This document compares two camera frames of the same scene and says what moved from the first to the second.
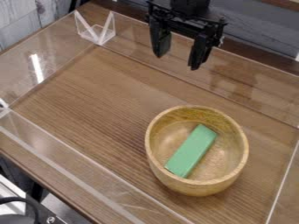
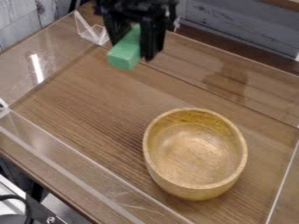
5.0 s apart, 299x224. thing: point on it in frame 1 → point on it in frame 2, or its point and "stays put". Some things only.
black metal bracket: x=47 y=216 stays put
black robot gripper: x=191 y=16 → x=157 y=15
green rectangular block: x=191 y=151 → x=126 y=54
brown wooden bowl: x=197 y=146 stays put
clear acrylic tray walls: x=130 y=139 stays put
